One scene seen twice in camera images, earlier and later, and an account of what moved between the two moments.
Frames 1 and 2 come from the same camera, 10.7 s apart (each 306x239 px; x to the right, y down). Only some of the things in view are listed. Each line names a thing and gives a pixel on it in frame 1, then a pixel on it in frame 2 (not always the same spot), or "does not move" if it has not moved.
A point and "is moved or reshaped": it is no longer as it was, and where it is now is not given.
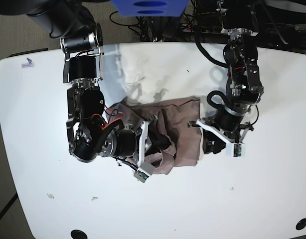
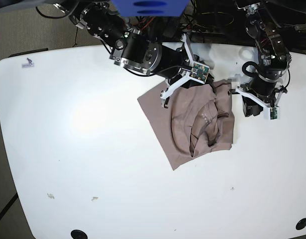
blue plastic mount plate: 149,8 does not move
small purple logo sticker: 25,65 does not move
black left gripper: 230,123 to 262,86
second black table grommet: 76,234 does not move
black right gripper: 127,141 to 175,65
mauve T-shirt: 180,120 is moved or reshaped
